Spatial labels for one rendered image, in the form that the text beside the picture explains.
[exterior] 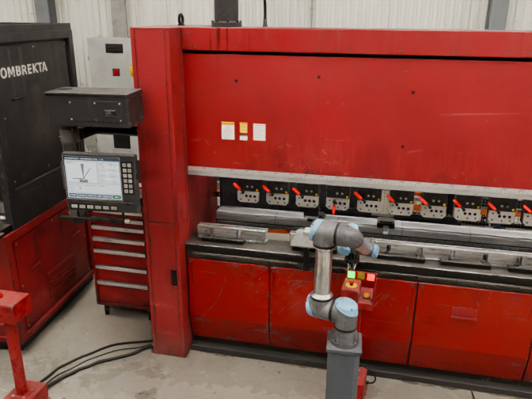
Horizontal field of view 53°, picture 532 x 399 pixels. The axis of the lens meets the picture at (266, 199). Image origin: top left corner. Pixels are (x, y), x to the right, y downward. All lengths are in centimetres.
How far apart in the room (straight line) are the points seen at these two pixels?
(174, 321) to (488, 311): 211
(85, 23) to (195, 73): 497
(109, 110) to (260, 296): 160
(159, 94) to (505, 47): 201
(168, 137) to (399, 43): 150
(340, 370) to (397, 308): 90
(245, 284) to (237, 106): 122
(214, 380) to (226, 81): 201
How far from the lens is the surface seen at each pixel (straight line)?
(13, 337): 359
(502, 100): 336
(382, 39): 325
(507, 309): 370
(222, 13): 348
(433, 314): 367
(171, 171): 346
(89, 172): 331
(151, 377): 394
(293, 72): 333
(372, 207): 346
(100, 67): 791
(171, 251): 366
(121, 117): 316
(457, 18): 754
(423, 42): 326
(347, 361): 285
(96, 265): 444
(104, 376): 402
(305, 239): 345
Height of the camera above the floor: 238
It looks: 19 degrees down
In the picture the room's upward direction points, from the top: straight up
